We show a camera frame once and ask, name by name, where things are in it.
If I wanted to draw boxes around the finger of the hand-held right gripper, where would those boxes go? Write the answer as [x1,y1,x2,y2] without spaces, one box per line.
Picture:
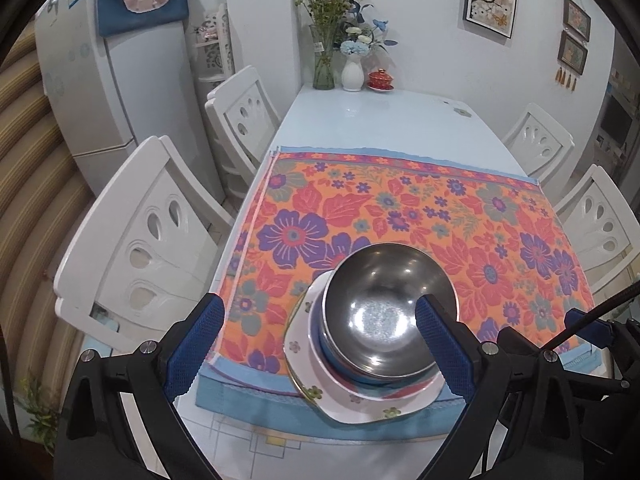
[564,309,613,348]
[497,326,546,358]

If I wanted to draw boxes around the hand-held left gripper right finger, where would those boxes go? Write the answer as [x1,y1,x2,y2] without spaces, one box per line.
[414,294,586,480]

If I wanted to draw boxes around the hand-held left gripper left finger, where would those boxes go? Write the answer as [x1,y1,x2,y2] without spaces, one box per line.
[52,292,227,480]

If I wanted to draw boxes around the white floral hexagonal plate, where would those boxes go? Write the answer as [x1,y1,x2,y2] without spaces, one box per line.
[285,355,351,423]
[283,270,447,426]

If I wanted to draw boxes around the white wooden chair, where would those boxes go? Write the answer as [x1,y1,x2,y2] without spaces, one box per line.
[205,65,281,201]
[54,135,236,356]
[502,102,576,183]
[552,164,640,296]

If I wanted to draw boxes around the green potted plant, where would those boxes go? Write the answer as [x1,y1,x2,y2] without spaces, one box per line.
[20,370,61,456]

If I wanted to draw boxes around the floral woven tablecloth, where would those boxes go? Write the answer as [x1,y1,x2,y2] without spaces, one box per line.
[195,146,601,433]

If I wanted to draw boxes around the beige striped curtain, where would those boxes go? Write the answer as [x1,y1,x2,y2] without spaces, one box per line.
[0,35,101,411]

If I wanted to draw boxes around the small framed picture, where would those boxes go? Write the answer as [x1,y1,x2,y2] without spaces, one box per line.
[558,30,588,72]
[563,0,592,42]

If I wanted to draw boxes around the white refrigerator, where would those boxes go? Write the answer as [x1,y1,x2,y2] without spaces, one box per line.
[35,0,226,206]

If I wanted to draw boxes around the red lidded teacup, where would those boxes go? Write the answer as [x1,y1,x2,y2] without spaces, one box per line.
[368,67,396,92]

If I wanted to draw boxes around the white carved corner shelf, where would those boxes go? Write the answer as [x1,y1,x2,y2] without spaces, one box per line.
[192,2,236,91]

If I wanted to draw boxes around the white ceramic vase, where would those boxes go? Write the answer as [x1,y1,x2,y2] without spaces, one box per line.
[341,52,364,92]

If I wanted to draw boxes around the glass vase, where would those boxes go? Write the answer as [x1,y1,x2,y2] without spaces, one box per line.
[309,24,336,91]

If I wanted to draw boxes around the small pink white ornament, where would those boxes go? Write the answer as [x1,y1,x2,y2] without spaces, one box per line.
[196,12,222,42]

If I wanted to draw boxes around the blue artificial flowers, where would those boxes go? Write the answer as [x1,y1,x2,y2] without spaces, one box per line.
[340,0,398,58]

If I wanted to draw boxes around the green dried flower bunch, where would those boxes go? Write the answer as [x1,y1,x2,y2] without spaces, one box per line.
[292,0,358,51]

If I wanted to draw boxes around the black cable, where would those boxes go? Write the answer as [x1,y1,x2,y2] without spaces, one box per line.
[545,290,640,351]

